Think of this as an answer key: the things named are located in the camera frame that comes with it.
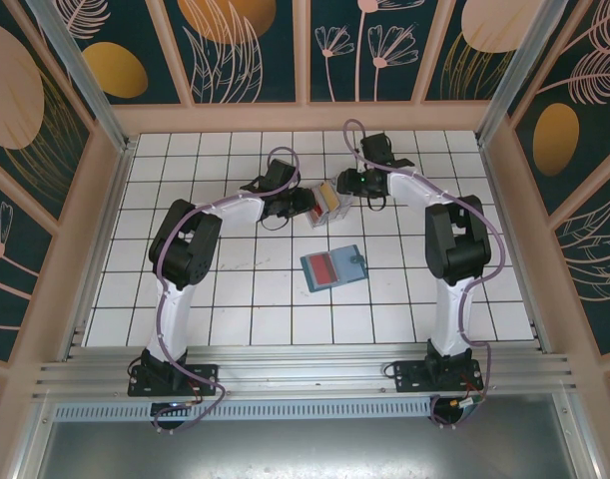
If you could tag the red VIP chip card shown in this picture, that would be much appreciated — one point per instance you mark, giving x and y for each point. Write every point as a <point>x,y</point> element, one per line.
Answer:
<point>322,269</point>

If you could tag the aluminium frame post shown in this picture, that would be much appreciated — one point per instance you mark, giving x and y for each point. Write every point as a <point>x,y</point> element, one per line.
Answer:
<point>524,75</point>
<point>80,75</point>

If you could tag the blue leather card holder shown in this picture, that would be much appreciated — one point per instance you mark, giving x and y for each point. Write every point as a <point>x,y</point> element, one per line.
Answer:
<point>349,267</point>

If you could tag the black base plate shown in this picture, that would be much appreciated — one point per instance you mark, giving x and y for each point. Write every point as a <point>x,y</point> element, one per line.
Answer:
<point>409,379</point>
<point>204,379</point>

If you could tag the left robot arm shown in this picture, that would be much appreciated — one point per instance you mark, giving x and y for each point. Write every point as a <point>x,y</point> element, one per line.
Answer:
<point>172,319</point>

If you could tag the clear acrylic card box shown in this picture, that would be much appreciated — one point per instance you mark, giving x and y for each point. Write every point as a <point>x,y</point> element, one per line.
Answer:
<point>342,209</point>

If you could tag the aluminium side rail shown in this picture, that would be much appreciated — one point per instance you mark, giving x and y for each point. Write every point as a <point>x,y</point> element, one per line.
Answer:
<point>514,249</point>
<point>97,249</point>

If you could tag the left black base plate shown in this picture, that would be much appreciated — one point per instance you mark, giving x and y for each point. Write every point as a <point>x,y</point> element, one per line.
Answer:
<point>204,379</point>

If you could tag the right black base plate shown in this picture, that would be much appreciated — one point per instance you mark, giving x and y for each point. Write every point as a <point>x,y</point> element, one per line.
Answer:
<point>409,379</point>

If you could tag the plain gold card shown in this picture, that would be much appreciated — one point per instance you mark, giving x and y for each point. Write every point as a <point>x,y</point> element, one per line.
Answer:
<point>329,195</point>

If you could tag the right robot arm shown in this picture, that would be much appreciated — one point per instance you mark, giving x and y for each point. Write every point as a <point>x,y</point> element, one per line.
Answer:
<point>449,309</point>

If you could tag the aluminium mounting rail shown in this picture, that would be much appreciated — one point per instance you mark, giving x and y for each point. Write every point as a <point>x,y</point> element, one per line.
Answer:
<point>304,371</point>

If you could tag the red card white logo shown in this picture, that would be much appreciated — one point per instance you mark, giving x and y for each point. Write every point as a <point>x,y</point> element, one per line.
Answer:
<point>317,209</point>

